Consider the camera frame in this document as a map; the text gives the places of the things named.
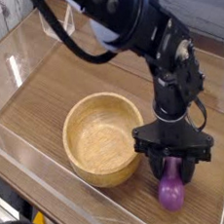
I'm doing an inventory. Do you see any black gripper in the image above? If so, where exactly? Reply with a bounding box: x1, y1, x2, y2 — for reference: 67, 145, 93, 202
131, 118, 214, 185

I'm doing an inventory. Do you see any purple toy eggplant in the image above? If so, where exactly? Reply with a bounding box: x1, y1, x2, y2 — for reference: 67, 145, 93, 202
158, 157, 185, 211

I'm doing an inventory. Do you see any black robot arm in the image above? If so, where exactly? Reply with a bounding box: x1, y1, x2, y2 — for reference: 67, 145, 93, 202
67, 0, 214, 184

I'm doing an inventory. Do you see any brown wooden bowl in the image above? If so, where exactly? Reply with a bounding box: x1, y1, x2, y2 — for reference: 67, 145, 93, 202
62, 92, 143, 188

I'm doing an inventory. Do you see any black cable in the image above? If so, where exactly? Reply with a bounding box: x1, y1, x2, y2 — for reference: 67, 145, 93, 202
28, 0, 120, 72

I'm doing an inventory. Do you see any clear acrylic barrier wall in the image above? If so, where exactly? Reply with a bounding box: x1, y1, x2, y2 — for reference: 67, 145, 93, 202
0, 12, 224, 224

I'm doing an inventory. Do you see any clear acrylic corner bracket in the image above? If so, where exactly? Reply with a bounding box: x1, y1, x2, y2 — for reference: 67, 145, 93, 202
39, 5, 75, 41

